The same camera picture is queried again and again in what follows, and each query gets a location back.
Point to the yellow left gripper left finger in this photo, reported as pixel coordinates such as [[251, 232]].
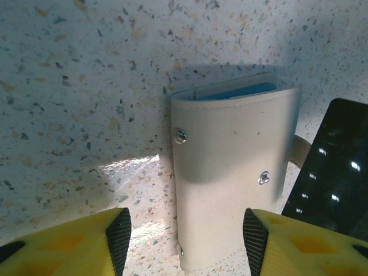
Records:
[[57, 250]]

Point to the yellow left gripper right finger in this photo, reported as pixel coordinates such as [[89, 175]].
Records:
[[302, 250]]

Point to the black credit card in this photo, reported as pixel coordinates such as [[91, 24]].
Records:
[[330, 172]]

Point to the white leather card holder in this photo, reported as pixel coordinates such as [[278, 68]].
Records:
[[230, 143]]

